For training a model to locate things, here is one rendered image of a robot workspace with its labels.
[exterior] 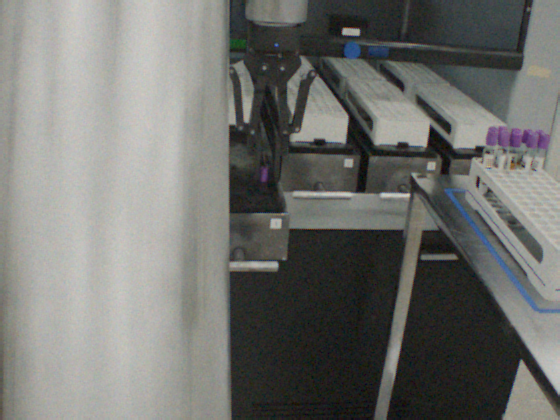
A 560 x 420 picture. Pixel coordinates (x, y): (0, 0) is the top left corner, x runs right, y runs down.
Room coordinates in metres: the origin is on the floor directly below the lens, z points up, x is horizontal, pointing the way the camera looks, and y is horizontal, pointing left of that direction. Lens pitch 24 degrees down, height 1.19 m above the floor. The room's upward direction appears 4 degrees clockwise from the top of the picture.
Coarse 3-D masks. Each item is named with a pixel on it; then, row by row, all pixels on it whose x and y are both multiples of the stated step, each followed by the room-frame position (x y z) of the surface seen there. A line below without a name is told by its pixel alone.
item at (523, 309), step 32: (416, 192) 0.96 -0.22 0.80; (448, 192) 0.93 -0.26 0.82; (416, 224) 0.98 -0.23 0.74; (448, 224) 0.81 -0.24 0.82; (480, 224) 0.82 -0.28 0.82; (416, 256) 0.98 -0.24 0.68; (480, 256) 0.73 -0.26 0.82; (512, 256) 0.73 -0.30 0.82; (480, 288) 0.67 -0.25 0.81; (512, 288) 0.65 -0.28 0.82; (512, 320) 0.58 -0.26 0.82; (544, 320) 0.58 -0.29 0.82; (384, 352) 0.99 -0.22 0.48; (544, 352) 0.53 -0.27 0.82; (384, 384) 0.98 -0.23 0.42; (544, 384) 0.49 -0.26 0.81; (384, 416) 0.98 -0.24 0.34
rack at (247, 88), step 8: (248, 72) 1.43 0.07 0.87; (240, 80) 1.36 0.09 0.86; (248, 80) 1.36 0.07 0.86; (232, 88) 1.29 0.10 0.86; (248, 88) 1.30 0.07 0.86; (232, 96) 1.22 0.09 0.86; (248, 96) 1.23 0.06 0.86; (232, 104) 1.18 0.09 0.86; (248, 104) 1.18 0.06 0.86; (232, 112) 1.18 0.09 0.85; (248, 112) 1.18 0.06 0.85; (232, 120) 1.18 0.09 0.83
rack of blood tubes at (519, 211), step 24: (480, 168) 0.88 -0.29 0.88; (504, 168) 0.89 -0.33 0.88; (480, 192) 0.88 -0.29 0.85; (504, 192) 0.79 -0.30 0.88; (528, 192) 0.80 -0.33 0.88; (552, 192) 0.80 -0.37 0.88; (504, 216) 0.80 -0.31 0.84; (528, 216) 0.72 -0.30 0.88; (552, 216) 0.73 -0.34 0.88; (504, 240) 0.76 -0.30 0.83; (528, 240) 0.77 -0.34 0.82; (552, 240) 0.65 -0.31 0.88; (552, 264) 0.63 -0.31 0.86; (552, 288) 0.63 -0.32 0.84
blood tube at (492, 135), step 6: (492, 132) 0.88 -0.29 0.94; (486, 138) 0.88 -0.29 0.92; (492, 138) 0.87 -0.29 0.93; (492, 144) 0.87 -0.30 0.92; (486, 150) 0.88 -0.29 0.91; (492, 150) 0.88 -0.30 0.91; (486, 156) 0.88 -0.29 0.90; (492, 156) 0.88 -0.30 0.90; (486, 162) 0.88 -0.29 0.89; (486, 168) 0.88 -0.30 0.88; (480, 180) 0.88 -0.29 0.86; (480, 186) 0.88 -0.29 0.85; (486, 186) 0.88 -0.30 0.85; (486, 192) 0.88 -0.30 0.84
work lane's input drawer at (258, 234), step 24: (240, 144) 1.13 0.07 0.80; (264, 144) 1.10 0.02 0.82; (240, 168) 1.01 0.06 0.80; (240, 192) 0.86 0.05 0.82; (264, 192) 0.92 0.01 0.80; (240, 216) 0.83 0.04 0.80; (264, 216) 0.84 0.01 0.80; (288, 216) 0.84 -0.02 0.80; (240, 240) 0.83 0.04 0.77; (264, 240) 0.84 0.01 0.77; (240, 264) 0.79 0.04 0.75; (264, 264) 0.79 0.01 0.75
